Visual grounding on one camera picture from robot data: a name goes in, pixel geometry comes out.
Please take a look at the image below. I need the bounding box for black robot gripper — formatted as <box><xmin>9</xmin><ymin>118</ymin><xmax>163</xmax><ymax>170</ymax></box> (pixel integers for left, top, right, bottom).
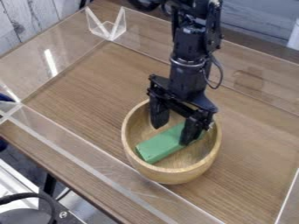
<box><xmin>146</xmin><ymin>56</ymin><xmax>221</xmax><ymax>147</ymax></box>

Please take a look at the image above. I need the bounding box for green rectangular block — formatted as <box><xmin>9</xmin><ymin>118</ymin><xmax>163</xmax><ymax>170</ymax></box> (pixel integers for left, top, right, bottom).
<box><xmin>135</xmin><ymin>121</ymin><xmax>205</xmax><ymax>165</ymax></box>

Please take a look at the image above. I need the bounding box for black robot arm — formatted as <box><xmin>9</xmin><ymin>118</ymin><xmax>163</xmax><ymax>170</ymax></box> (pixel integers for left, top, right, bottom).
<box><xmin>147</xmin><ymin>0</ymin><xmax>223</xmax><ymax>145</ymax></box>

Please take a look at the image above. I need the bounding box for brown wooden bowl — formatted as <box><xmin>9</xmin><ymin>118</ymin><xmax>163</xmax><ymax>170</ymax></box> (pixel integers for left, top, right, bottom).
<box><xmin>122</xmin><ymin>100</ymin><xmax>222</xmax><ymax>185</ymax></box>

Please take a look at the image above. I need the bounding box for black table leg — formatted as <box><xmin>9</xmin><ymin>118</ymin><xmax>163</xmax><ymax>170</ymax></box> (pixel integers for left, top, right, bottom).
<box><xmin>43</xmin><ymin>174</ymin><xmax>58</xmax><ymax>196</ymax></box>

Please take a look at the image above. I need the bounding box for clear acrylic corner bracket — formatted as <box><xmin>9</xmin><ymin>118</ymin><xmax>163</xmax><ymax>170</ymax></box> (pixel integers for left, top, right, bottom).
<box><xmin>86</xmin><ymin>7</ymin><xmax>127</xmax><ymax>41</ymax></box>

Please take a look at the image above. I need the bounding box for clear acrylic front wall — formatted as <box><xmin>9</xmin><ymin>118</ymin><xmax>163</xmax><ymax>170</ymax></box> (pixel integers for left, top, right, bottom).
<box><xmin>0</xmin><ymin>102</ymin><xmax>225</xmax><ymax>224</ymax></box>

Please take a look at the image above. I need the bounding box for black metal bracket with screw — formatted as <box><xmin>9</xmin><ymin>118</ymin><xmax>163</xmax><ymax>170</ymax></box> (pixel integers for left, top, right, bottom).
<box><xmin>38</xmin><ymin>192</ymin><xmax>87</xmax><ymax>224</ymax></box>

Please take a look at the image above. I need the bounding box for black cable loop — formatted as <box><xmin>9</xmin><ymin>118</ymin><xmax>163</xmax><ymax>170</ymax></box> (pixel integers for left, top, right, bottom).
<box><xmin>0</xmin><ymin>191</ymin><xmax>57</xmax><ymax>224</ymax></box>

